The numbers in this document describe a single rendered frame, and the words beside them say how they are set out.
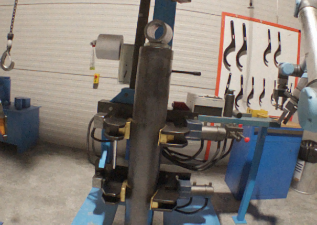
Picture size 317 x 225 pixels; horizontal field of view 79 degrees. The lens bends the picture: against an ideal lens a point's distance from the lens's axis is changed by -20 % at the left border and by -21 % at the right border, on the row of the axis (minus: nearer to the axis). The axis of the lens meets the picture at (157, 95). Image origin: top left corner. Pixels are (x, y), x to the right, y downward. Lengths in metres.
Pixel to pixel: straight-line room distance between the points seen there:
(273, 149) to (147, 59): 1.85
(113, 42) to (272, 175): 2.30
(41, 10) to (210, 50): 2.85
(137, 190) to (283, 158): 1.83
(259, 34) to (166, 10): 2.18
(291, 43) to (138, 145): 3.25
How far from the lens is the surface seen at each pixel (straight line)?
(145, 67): 1.39
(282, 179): 2.98
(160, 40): 1.43
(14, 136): 3.53
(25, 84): 4.15
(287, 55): 4.05
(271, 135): 2.66
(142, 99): 1.40
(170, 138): 1.41
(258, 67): 3.76
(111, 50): 2.32
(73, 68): 3.71
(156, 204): 1.58
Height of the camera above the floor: 1.32
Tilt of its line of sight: 5 degrees down
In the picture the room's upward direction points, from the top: 6 degrees clockwise
